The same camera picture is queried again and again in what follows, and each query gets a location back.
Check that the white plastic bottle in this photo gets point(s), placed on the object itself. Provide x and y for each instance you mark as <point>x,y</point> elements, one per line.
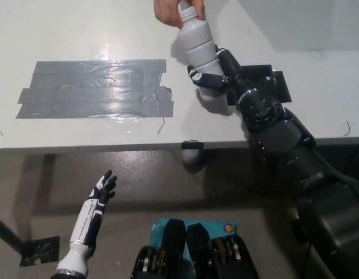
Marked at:
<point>201,49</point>

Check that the black slanted pole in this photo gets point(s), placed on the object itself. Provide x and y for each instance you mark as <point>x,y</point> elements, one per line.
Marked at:
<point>7,234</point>

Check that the black table edge clip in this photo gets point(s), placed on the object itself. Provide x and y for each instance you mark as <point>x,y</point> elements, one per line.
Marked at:
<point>192,144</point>

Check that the white round table leg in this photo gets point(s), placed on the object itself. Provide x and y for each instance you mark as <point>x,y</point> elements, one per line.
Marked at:
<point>191,158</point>

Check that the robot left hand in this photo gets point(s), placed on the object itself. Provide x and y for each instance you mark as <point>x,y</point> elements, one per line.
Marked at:
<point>84,226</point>

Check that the grey duct tape patch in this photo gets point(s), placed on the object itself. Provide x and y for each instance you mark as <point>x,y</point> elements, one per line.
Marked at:
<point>95,90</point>

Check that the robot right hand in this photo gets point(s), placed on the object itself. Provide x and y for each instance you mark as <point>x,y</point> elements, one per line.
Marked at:
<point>259,107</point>

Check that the person bare hand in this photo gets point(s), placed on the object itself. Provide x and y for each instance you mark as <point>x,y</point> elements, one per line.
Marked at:
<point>167,13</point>

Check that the robot torso black teal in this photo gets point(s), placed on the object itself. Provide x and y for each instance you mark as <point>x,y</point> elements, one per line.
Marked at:
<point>174,247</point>

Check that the black tape square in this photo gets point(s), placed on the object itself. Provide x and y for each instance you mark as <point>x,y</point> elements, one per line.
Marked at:
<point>284,87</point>

